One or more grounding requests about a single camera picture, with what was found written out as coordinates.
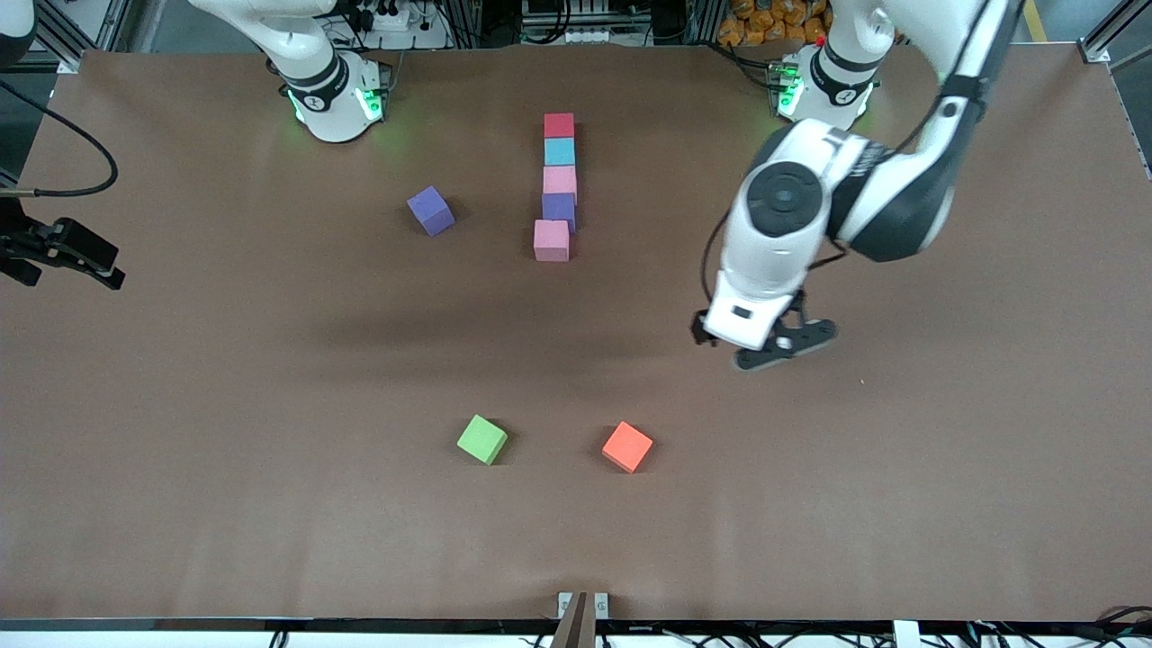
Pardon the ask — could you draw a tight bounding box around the orange foam cube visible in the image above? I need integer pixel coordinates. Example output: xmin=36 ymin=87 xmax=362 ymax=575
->
xmin=601 ymin=420 xmax=654 ymax=474

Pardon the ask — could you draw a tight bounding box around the green foam cube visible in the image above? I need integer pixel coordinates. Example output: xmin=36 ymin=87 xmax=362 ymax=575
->
xmin=456 ymin=414 xmax=509 ymax=466

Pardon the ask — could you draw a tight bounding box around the pile of orange objects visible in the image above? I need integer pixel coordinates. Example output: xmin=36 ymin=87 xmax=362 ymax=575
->
xmin=717 ymin=0 xmax=829 ymax=48

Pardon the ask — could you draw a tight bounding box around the white power strip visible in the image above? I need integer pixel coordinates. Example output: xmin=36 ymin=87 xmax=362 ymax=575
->
xmin=351 ymin=0 xmax=426 ymax=32
xmin=553 ymin=25 xmax=631 ymax=46

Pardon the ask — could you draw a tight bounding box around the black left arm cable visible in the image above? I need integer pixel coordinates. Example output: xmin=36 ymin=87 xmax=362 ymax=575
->
xmin=700 ymin=0 xmax=1027 ymax=311

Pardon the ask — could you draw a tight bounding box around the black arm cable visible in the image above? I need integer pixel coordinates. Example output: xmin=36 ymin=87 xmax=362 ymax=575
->
xmin=0 ymin=79 xmax=120 ymax=197
xmin=700 ymin=0 xmax=1027 ymax=311

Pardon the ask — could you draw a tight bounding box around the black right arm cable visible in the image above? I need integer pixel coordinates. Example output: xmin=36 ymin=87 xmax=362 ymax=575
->
xmin=0 ymin=79 xmax=120 ymax=197

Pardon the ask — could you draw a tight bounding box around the aluminium frame corner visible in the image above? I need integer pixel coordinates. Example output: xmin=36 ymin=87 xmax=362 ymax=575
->
xmin=31 ymin=0 xmax=127 ymax=75
xmin=1078 ymin=0 xmax=1152 ymax=176

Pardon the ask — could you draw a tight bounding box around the metal table edge bracket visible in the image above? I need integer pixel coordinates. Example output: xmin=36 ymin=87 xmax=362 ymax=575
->
xmin=557 ymin=591 xmax=610 ymax=620

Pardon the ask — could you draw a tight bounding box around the black cable bundle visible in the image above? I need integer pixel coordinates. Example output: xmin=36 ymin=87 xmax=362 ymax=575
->
xmin=954 ymin=605 xmax=1152 ymax=648

